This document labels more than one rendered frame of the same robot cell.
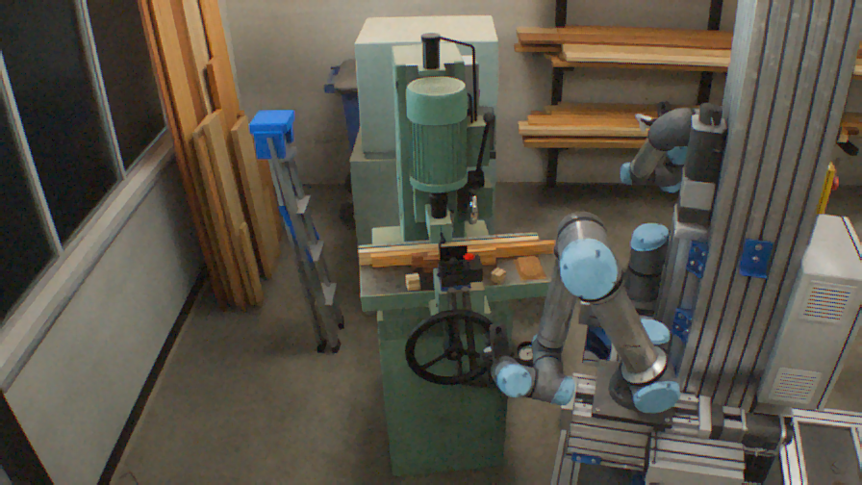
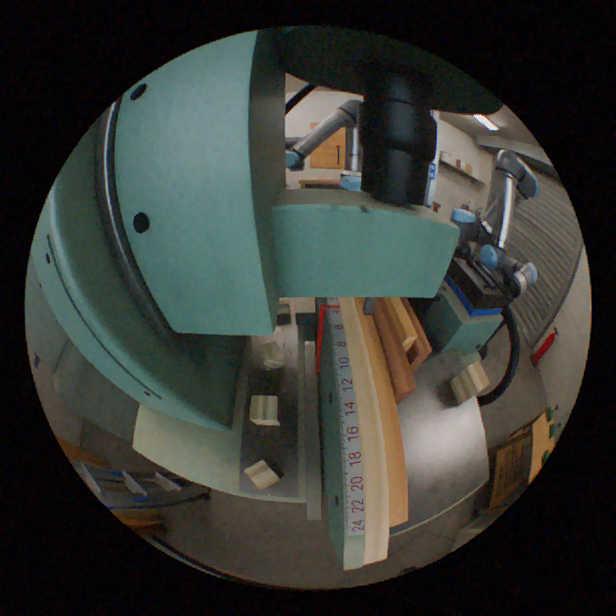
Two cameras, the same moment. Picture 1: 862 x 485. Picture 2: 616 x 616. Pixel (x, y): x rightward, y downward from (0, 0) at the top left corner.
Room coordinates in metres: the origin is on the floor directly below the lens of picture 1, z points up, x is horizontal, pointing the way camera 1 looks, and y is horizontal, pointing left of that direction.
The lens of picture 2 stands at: (1.90, 0.12, 1.09)
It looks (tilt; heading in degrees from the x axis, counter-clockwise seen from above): 44 degrees down; 274
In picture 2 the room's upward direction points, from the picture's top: straight up
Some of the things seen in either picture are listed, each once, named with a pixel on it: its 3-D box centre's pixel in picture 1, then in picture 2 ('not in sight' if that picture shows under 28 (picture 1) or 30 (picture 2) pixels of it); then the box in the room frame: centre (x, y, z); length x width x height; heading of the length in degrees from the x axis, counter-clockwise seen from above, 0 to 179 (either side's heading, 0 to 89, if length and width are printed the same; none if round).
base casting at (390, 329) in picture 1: (436, 274); (276, 385); (1.97, -0.02, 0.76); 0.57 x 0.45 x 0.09; 5
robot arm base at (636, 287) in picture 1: (643, 276); not in sight; (1.76, -0.70, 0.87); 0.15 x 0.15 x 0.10
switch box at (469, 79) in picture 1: (468, 82); not in sight; (2.18, -0.14, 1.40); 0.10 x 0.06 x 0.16; 5
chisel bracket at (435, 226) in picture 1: (439, 224); (361, 245); (1.87, -0.03, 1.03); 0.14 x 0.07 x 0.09; 5
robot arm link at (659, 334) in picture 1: (645, 347); (462, 224); (1.28, -0.56, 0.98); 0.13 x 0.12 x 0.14; 175
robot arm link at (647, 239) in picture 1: (650, 246); (354, 191); (1.76, -0.71, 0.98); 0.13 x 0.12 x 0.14; 87
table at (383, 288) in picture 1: (454, 286); (409, 329); (1.75, -0.07, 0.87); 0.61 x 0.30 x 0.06; 95
